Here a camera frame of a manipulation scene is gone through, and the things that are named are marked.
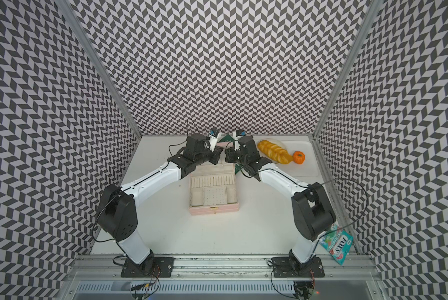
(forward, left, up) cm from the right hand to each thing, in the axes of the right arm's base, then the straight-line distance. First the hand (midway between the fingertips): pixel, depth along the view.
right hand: (225, 153), depth 87 cm
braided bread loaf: (+11, -27, -14) cm, 32 cm away
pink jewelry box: (-14, +6, -11) cm, 19 cm away
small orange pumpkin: (+8, -39, -14) cm, 42 cm away
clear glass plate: (+24, -30, -18) cm, 43 cm away
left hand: (+1, +2, +2) cm, 3 cm away
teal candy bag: (-35, -46, -17) cm, 61 cm away
